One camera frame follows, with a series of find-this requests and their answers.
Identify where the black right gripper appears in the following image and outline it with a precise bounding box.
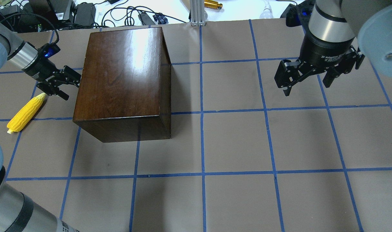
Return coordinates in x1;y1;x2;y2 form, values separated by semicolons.
274;34;365;96

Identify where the aluminium frame post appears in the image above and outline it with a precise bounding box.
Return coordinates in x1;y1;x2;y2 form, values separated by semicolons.
190;0;206;26

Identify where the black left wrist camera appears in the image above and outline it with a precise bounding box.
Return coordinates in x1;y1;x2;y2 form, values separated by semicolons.
38;43;61;58

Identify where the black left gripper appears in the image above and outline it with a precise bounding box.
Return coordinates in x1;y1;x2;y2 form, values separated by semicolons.
22;58;81;101

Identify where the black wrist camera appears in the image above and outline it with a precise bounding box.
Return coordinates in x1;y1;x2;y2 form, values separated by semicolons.
280;0;316;27
38;43;61;58

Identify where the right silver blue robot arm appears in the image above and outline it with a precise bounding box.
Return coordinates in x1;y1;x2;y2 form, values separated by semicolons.
274;0;392;96

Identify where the gold cylindrical tool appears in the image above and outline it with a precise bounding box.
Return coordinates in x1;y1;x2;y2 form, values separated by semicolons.
204;0;223;9

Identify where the yellow toy corn cob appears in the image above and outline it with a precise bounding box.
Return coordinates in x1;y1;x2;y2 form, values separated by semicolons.
6;93;47;134

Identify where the black power adapter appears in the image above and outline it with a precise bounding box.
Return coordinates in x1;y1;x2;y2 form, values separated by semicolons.
74;3;96;26

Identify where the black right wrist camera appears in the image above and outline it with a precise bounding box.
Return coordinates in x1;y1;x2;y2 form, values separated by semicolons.
280;0;316;27

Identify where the dark brown wooden drawer cabinet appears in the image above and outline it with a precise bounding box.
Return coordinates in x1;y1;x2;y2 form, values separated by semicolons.
73;27;172;143

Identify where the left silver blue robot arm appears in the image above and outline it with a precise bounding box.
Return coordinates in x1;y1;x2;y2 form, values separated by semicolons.
0;20;81;100

